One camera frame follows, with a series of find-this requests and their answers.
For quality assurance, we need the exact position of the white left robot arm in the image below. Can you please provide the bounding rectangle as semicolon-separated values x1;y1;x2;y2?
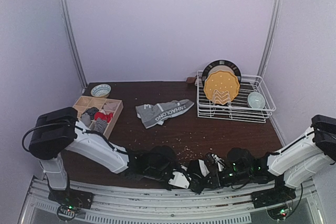
22;107;197;191

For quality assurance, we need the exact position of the wooden compartment organizer box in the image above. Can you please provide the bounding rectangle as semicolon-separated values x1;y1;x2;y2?
73;96;123;138

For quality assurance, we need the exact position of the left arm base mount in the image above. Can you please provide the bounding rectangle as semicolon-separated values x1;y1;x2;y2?
48;178;94;223

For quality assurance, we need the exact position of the dark striped rolled underwear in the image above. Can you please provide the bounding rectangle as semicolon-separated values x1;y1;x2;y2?
82;107;99;120

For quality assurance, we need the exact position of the brown cloth item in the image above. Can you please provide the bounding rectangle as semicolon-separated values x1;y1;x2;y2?
186;77;197;84

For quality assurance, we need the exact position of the blue yellow patterned bowl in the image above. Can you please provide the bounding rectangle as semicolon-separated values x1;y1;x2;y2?
90;84;111;98

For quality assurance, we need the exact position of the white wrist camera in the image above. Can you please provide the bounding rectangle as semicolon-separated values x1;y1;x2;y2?
205;153;226;172
168;171;191;189

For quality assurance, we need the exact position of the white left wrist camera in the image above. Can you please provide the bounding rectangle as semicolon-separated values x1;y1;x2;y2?
168;171;191;189

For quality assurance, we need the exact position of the right aluminium corner post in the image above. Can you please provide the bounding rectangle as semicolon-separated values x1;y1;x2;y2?
257;0;283;77

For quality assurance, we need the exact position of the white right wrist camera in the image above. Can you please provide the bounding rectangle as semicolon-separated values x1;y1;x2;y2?
205;153;226;172

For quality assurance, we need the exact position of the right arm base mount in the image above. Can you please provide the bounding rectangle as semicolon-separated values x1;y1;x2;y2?
251;175;296;221

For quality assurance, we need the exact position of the left aluminium corner post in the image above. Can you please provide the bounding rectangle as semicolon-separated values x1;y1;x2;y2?
59;0;88;90

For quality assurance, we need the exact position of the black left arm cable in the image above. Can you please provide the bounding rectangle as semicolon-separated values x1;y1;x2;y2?
22;119;132;156

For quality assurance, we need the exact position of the grey striped rolled underwear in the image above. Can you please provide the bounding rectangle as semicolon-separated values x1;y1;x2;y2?
93;118;108;133

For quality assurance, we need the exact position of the black underwear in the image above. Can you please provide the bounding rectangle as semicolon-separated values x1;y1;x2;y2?
187;159;220;194

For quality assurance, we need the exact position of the grey underwear white waistband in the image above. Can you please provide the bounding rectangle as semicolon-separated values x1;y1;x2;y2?
80;113;91;127

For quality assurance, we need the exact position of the yellow scalloped plate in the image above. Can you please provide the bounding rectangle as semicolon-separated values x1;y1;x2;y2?
203;70;240;105

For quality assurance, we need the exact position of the red rolled underwear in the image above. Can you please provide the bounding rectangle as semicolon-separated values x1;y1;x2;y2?
94;112;113;123

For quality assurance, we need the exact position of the pale green glass bowl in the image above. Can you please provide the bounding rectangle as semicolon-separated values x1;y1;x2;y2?
247;92;266;109

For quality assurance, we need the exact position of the aluminium rail front frame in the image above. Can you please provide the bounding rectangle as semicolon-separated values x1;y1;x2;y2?
18;178;328;223

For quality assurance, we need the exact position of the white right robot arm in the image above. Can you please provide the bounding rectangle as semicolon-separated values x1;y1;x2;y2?
206;115;335;190

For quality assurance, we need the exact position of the black rimmed plate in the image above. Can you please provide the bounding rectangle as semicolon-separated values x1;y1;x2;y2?
201;60;241;85

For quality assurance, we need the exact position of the white wire dish rack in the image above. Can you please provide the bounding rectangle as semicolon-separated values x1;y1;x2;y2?
196;70;276;123

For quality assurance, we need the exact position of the pink beige rolled underwear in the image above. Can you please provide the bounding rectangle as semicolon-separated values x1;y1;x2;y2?
103;102;118;111

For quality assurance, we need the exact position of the aluminium corner post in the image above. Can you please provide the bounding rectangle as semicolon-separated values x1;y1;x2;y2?
59;0;88;90
257;0;283;77

